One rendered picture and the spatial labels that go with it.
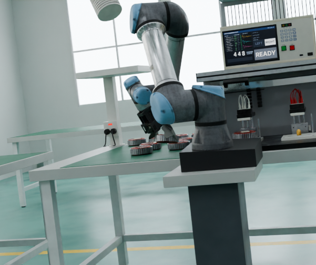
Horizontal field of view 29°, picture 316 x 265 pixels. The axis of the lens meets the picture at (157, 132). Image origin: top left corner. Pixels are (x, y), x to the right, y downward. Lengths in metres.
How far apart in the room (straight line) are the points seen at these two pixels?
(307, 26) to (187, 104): 0.97
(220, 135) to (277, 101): 0.92
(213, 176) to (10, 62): 8.27
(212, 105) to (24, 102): 8.34
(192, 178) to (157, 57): 0.47
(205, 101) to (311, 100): 0.98
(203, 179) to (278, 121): 1.03
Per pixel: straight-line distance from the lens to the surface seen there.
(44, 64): 10.19
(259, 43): 2.92
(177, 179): 2.11
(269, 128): 3.05
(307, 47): 2.91
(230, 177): 2.07
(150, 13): 2.35
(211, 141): 2.15
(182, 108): 2.12
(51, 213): 2.90
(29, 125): 10.37
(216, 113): 2.16
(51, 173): 2.82
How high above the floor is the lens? 1.04
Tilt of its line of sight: 4 degrees down
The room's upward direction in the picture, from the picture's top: 6 degrees counter-clockwise
